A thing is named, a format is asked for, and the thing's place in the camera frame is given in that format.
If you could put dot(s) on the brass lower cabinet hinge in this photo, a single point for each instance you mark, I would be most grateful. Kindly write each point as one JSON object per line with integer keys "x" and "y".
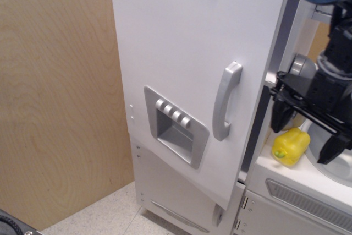
{"x": 237, "y": 224}

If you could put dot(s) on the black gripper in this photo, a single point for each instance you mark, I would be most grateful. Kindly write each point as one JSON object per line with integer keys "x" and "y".
{"x": 324, "y": 100}

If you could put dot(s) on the brass cabinet hinge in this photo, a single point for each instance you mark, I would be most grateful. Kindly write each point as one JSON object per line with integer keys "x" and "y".
{"x": 244, "y": 202}
{"x": 237, "y": 224}

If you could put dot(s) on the white upper cabinet shelf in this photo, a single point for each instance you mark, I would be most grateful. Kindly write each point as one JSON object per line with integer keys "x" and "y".
{"x": 323, "y": 13}

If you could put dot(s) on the grey ice dispenser panel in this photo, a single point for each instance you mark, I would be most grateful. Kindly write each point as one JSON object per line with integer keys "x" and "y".
{"x": 181, "y": 133}

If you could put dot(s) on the grey oven vent panel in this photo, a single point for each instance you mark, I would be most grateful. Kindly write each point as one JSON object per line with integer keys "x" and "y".
{"x": 310, "y": 205}

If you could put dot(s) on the grey toy sink basin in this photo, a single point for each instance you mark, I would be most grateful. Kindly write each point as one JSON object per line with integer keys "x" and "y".
{"x": 339, "y": 169}

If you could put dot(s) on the grey toy wall phone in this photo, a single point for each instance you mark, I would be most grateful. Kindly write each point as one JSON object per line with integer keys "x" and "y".
{"x": 303, "y": 66}

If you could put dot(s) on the grey door handle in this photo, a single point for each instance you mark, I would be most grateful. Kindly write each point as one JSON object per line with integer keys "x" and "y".
{"x": 229, "y": 81}
{"x": 217, "y": 215}

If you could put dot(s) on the white fridge door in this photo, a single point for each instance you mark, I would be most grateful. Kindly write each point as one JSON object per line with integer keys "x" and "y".
{"x": 180, "y": 48}

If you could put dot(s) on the grey lower door handle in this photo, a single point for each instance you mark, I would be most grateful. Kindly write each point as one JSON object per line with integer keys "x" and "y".
{"x": 217, "y": 215}

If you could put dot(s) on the white toy kitchen counter unit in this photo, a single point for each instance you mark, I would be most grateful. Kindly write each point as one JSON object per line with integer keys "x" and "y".
{"x": 265, "y": 214}

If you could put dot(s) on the brass upper cabinet hinge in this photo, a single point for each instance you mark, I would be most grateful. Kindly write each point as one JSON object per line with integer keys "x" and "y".
{"x": 244, "y": 202}

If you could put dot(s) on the yellow toy bell pepper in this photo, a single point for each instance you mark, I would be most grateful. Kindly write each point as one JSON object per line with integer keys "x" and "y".
{"x": 290, "y": 146}

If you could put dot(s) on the white lower freezer door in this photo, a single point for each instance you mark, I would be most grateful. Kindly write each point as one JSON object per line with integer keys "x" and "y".
{"x": 166, "y": 193}

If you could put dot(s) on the grey upper door handle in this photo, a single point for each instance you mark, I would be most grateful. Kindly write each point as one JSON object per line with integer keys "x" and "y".
{"x": 229, "y": 81}

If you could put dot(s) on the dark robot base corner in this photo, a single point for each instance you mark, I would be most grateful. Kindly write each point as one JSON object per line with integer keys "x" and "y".
{"x": 10, "y": 225}

